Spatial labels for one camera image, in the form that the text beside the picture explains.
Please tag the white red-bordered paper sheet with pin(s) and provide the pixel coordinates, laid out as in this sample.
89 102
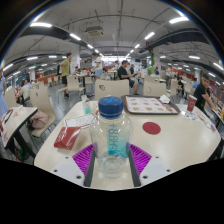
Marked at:
81 120

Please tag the flat round red coaster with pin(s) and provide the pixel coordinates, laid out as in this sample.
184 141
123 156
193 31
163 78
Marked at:
151 128

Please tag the person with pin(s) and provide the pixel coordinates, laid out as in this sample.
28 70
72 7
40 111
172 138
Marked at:
201 95
65 68
125 74
97 65

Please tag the dark food tray with liner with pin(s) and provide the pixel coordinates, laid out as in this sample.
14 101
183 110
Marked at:
150 105

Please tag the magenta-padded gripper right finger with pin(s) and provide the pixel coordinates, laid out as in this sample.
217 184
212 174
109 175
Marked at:
141 159

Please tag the pink bag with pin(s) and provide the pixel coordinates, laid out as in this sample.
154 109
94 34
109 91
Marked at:
38 120

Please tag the cream chair with round hole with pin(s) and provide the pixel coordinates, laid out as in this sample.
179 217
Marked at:
111 89
154 89

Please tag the cream chair holding bag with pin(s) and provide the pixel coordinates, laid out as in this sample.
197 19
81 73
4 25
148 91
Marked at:
41 100

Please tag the red paper cup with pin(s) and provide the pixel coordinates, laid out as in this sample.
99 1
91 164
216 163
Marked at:
191 103

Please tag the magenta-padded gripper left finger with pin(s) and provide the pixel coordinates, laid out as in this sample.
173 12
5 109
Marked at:
83 160

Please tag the small teal-labelled clear bottle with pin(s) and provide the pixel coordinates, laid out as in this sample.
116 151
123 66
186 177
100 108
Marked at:
86 106

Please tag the cream side table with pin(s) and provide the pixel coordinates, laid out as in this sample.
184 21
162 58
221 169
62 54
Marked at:
15 123

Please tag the group of ceiling lights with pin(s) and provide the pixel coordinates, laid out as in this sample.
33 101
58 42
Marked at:
178 20

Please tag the crumpled white napkin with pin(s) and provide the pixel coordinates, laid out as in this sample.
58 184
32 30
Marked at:
164 98

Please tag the ceiling air conditioner unit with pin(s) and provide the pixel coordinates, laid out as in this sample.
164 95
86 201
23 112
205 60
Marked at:
94 31

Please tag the clear blue-capped water bottle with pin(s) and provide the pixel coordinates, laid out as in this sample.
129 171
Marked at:
111 140

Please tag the colourful printed flyer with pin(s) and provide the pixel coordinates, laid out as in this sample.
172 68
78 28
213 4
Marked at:
191 115

